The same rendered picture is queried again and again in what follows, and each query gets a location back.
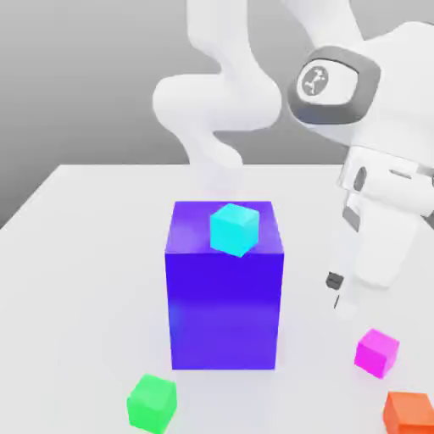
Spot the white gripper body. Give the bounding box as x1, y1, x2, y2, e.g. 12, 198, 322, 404
341, 192, 427, 290

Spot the small magenta cube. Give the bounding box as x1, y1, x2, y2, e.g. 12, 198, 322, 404
353, 327, 402, 381

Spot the small cyan cube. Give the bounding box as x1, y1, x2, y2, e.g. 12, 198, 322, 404
209, 202, 261, 259

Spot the small orange cube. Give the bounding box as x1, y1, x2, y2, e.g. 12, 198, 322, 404
382, 391, 434, 434

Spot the small green cube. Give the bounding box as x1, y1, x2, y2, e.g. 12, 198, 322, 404
125, 373, 178, 434

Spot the large purple box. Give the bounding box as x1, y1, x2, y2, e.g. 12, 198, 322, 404
164, 200, 286, 371

